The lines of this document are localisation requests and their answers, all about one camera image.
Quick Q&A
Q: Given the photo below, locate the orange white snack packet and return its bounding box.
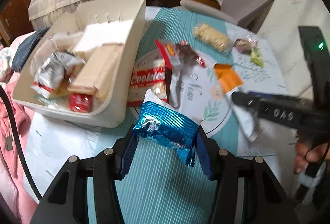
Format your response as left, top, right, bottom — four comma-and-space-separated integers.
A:
213, 64, 258, 142

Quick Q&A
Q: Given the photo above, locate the green snack packet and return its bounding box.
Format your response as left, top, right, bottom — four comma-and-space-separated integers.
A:
250, 47, 264, 68

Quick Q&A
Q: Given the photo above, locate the clear nut candy packet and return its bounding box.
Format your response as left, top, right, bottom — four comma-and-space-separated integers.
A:
234, 36, 258, 55

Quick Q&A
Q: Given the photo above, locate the clear bread roll package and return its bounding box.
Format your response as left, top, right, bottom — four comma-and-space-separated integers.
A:
193, 23, 233, 53

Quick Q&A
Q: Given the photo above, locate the blue foil snack packet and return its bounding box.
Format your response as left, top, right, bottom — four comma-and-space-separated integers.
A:
133, 90, 201, 166

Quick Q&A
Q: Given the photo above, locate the white red snack bag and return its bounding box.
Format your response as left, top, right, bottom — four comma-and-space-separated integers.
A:
31, 51, 85, 99

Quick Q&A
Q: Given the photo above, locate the tan wafer biscuit pack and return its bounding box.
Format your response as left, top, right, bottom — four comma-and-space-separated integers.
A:
68, 43, 123, 100

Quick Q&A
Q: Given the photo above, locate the right human hand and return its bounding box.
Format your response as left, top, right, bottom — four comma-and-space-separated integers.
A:
294, 142, 329, 174

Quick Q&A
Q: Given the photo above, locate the pink bedding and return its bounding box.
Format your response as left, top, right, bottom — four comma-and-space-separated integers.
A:
1, 71, 38, 223

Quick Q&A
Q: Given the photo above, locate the teal and white tablecloth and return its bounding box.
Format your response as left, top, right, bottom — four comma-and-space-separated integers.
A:
25, 7, 294, 223

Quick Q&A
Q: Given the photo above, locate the red brownie snack packet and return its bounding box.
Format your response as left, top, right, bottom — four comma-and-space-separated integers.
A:
155, 39, 206, 69

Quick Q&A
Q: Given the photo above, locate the white plastic storage bin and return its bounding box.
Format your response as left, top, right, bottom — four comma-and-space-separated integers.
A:
13, 0, 146, 128

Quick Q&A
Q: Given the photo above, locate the red small snack packet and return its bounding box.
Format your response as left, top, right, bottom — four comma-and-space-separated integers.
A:
68, 93, 93, 113

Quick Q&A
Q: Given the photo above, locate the red white cookies packet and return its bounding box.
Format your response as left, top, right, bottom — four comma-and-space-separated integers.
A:
127, 58, 167, 107

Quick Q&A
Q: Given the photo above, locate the dark blue clothing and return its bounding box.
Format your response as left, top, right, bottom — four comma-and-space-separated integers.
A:
12, 27, 49, 72

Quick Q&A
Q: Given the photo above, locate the brown wooden door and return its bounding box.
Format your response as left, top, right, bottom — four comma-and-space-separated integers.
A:
1, 0, 33, 47

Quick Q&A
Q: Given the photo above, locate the black cable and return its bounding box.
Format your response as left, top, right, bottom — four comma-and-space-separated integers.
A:
0, 85, 43, 202

